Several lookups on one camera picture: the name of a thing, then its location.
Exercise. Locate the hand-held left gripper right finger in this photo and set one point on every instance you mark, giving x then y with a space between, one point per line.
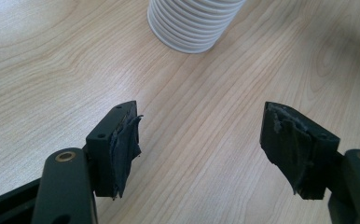
305 155

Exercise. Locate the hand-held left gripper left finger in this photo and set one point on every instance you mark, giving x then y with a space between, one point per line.
102 149

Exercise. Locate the stack of white paper cups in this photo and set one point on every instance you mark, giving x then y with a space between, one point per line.
190 25

